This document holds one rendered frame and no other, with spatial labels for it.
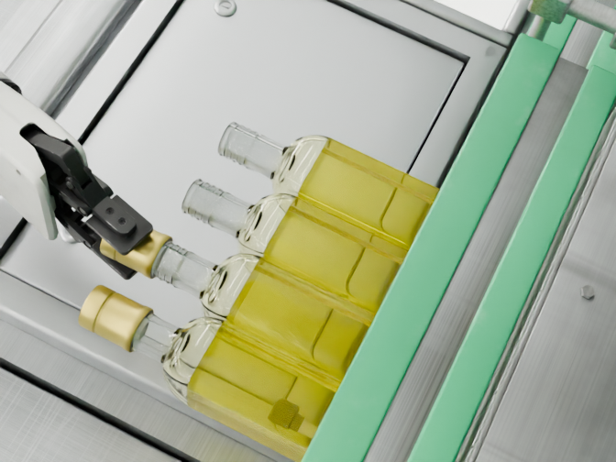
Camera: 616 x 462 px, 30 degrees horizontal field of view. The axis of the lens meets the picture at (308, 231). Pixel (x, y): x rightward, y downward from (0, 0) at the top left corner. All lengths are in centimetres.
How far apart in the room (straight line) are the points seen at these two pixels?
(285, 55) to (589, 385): 54
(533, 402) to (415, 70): 51
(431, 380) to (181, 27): 55
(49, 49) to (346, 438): 58
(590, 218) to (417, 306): 13
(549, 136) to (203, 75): 42
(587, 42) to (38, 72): 50
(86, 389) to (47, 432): 5
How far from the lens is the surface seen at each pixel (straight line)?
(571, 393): 70
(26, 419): 100
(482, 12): 118
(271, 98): 109
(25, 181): 87
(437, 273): 73
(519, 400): 69
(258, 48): 113
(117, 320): 84
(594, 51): 97
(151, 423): 98
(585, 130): 81
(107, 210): 86
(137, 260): 86
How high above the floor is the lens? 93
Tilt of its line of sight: 8 degrees up
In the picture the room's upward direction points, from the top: 64 degrees counter-clockwise
